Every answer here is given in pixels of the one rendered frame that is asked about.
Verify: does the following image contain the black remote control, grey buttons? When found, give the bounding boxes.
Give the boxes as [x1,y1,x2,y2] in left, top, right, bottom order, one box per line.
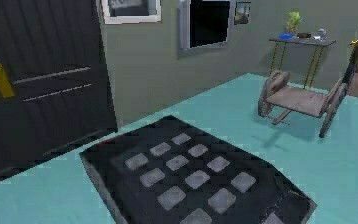
[79,115,318,224]

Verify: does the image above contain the white framed picture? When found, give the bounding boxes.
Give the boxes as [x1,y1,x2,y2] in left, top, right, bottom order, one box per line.
[100,0,163,25]

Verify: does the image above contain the small framed picture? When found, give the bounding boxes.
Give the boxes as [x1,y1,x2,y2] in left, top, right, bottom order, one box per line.
[233,1,252,26]

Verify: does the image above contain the worn grey wooden chair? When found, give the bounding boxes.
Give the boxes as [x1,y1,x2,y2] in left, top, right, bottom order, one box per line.
[257,70,349,139]

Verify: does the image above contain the grey side table, gold legs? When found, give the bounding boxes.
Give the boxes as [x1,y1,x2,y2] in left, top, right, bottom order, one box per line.
[268,36,337,90]

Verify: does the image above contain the green house plant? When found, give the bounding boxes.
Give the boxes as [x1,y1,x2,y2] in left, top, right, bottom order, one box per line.
[285,11,303,35]

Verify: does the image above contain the silver kettle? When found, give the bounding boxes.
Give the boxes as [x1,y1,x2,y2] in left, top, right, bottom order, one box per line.
[312,28,328,42]

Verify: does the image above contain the dark window with grey frame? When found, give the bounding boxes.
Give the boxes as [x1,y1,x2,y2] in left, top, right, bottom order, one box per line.
[178,0,232,52]

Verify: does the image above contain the yellow cupboard handle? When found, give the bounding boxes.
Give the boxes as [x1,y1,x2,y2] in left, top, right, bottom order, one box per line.
[0,63,16,99]

